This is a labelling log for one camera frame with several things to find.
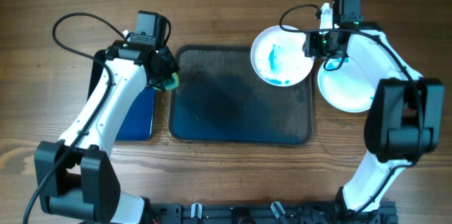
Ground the green and yellow sponge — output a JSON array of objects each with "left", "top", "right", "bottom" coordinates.
[{"left": 162, "top": 72, "right": 179, "bottom": 91}]

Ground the white plate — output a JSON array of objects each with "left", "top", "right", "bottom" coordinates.
[
  {"left": 250, "top": 25, "right": 314, "bottom": 87},
  {"left": 317, "top": 58, "right": 375, "bottom": 113}
]

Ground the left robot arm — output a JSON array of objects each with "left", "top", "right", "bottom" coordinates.
[{"left": 23, "top": 11, "right": 179, "bottom": 223}]

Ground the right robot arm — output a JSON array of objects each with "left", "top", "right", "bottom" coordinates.
[{"left": 303, "top": 0, "right": 444, "bottom": 219}]

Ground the small black water tray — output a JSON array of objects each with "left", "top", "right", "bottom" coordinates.
[{"left": 87, "top": 49, "right": 155, "bottom": 141}]

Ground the dark brown serving tray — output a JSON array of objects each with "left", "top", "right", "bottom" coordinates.
[{"left": 168, "top": 45, "right": 314, "bottom": 146}]

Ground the left black cable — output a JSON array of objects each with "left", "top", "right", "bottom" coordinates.
[{"left": 21, "top": 12, "right": 172, "bottom": 224}]

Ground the black cable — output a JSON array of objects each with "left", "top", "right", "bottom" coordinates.
[
  {"left": 21, "top": 12, "right": 172, "bottom": 224},
  {"left": 278, "top": 4, "right": 424, "bottom": 214}
]

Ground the right black cable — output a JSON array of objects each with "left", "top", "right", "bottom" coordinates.
[{"left": 278, "top": 4, "right": 424, "bottom": 214}]

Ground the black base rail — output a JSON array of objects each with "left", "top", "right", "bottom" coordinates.
[{"left": 145, "top": 201, "right": 399, "bottom": 224}]

